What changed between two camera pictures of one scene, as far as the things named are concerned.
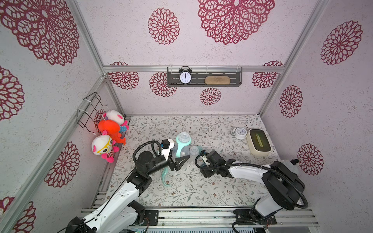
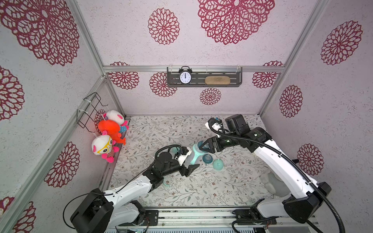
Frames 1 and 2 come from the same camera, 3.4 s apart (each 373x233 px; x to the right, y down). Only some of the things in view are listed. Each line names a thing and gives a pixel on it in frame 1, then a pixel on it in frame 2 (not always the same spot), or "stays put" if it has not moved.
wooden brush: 217,80 stays put
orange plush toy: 112,128 stays put
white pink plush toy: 118,117 stays put
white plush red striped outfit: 103,144 stays put
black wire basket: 89,104 stays put
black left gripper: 178,166 → 189,170
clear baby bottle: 182,147 → 195,157
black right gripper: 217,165 → 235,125
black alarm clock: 185,76 stays put
